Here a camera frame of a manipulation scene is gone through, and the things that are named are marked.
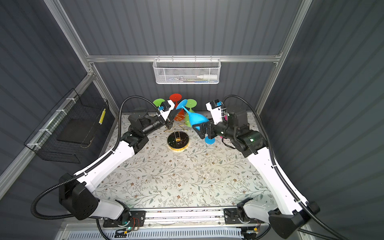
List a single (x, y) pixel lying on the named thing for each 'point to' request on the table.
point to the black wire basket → (70, 129)
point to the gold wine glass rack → (178, 141)
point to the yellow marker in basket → (102, 117)
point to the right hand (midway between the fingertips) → (202, 124)
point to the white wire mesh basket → (187, 71)
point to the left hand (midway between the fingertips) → (178, 106)
